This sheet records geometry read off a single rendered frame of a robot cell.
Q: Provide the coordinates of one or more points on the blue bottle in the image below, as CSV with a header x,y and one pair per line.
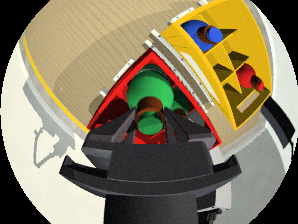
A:
x,y
204,35

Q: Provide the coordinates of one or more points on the yellow plastic crate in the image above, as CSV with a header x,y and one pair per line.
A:
x,y
229,16

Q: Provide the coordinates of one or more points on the red plastic crate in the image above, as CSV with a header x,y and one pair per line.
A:
x,y
118,105

